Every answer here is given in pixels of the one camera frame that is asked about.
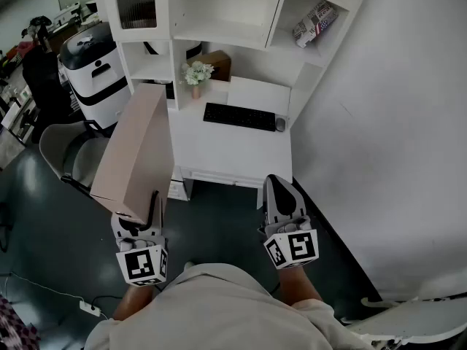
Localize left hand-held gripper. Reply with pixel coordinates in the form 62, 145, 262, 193
110, 190, 169, 287

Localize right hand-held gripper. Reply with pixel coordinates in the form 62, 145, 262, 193
258, 174, 320, 271

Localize beige box folder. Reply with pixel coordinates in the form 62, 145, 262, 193
90, 82, 175, 231

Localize white desk with shelves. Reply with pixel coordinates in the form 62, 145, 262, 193
93, 0, 373, 123

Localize person's left forearm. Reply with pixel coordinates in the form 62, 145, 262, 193
112, 284, 156, 322

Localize person's right forearm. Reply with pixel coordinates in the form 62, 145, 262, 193
279, 265, 324, 308

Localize white desk surface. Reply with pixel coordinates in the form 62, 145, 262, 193
166, 85, 295, 211

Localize white drawer unit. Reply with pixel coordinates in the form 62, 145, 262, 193
167, 166, 193, 202

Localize grey chair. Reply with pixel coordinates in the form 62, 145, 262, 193
39, 120, 112, 200

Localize black keyboard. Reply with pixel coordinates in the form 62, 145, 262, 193
202, 102, 277, 133

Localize white power strip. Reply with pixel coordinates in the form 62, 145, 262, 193
79, 299, 101, 318

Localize person's beige shirt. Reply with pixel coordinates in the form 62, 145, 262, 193
83, 262, 373, 350

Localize white robot with black top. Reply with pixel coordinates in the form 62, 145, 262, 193
59, 22, 133, 131

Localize white flowers in pink vase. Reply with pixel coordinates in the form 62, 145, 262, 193
180, 61, 215, 101

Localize brown wooden box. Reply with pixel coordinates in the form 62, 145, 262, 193
186, 49, 233, 83

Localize black office chair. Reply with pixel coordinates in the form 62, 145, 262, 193
21, 45, 74, 144

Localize white chair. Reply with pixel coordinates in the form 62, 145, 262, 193
341, 293, 467, 350

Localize checkered fabric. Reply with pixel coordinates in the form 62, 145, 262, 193
0, 293, 41, 350

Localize newspaper print box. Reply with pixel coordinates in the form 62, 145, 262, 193
292, 0, 340, 50

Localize white ribbed glass cabinet door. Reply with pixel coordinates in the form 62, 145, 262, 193
95, 0, 172, 43

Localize cluttered background table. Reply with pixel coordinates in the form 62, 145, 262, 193
47, 0, 99, 50

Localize black cable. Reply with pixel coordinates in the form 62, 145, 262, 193
90, 295, 126, 310

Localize white cable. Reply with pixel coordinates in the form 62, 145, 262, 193
0, 271, 85, 303

